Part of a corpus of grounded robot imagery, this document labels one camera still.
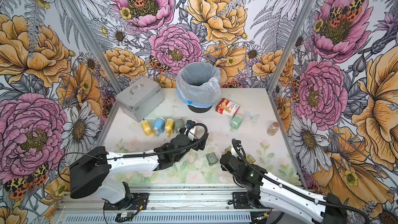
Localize grey green shavings tray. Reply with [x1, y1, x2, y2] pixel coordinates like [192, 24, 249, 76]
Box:
[206, 152, 219, 166]

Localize black bin with plastic liner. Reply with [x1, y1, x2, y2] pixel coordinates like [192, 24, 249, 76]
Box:
[176, 62, 221, 113]

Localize floral table mat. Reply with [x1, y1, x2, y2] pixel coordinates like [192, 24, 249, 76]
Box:
[104, 112, 301, 186]

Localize red white cardboard box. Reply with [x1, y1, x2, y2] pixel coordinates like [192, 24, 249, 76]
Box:
[216, 98, 240, 118]

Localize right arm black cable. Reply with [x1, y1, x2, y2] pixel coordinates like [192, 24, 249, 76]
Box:
[231, 138, 371, 224]

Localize dark green pencil sharpener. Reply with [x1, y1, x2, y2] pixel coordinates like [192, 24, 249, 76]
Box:
[174, 118, 184, 133]

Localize blue pencil sharpener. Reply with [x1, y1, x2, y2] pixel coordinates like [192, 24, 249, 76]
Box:
[153, 117, 165, 136]

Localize yellow pencil sharpener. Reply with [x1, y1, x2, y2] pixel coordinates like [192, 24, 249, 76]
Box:
[165, 118, 174, 138]
[142, 120, 155, 136]

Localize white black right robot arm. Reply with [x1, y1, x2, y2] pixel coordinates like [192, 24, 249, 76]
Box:
[220, 151, 348, 224]

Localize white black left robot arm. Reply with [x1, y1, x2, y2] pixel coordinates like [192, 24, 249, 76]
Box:
[69, 132, 208, 205]

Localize silver metal case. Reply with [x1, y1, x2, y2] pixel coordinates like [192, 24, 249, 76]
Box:
[116, 77, 164, 122]

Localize mint green pencil sharpener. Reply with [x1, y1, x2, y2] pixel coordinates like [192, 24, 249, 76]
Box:
[230, 114, 243, 131]

